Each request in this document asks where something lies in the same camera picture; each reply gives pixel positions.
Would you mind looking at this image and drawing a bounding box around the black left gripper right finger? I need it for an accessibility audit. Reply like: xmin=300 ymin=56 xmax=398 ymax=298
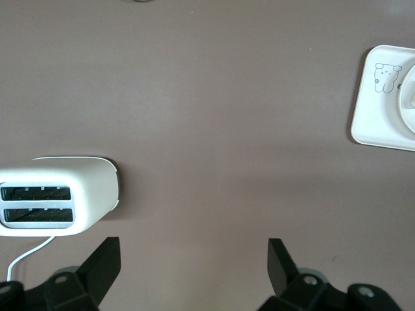
xmin=257 ymin=238 xmax=403 ymax=311

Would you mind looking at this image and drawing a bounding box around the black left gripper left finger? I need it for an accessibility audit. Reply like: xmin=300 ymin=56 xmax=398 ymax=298
xmin=0 ymin=236 xmax=123 ymax=311

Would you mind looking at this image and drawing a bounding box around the round cream plate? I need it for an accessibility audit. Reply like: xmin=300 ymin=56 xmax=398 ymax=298
xmin=394 ymin=62 xmax=415 ymax=135

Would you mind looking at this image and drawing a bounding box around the cream tray with rabbit print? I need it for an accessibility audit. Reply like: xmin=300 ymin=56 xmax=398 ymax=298
xmin=350 ymin=44 xmax=415 ymax=152

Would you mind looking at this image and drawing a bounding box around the cream two-slot toaster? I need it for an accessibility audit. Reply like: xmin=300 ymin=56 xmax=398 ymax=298
xmin=0 ymin=155 xmax=122 ymax=238

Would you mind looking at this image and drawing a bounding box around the brown table cloth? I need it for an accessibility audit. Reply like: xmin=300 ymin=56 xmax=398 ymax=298
xmin=0 ymin=0 xmax=415 ymax=311

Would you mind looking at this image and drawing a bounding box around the white toaster power cable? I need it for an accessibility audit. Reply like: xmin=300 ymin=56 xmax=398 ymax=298
xmin=6 ymin=235 xmax=56 ymax=283

